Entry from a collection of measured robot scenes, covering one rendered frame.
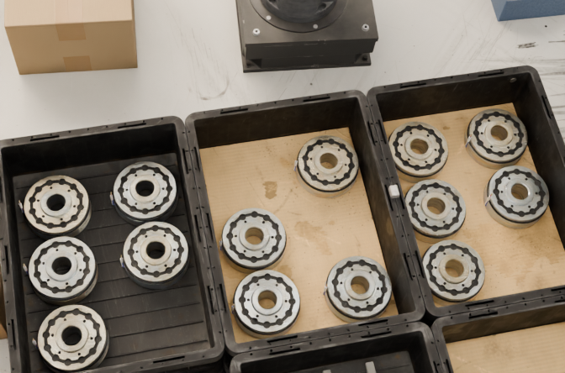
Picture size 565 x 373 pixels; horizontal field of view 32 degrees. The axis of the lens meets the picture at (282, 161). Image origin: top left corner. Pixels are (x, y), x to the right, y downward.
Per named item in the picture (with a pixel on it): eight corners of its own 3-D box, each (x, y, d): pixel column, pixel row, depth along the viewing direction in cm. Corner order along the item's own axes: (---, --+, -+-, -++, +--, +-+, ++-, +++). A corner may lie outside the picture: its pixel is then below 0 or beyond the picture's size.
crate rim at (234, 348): (182, 120, 160) (182, 113, 157) (361, 95, 164) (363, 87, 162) (227, 359, 143) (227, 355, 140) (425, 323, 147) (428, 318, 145)
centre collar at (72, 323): (53, 323, 148) (53, 323, 147) (87, 318, 148) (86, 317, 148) (56, 355, 146) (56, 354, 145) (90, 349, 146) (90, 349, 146)
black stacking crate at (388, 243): (185, 149, 168) (184, 116, 158) (353, 123, 173) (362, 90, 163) (226, 375, 151) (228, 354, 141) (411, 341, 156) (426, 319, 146)
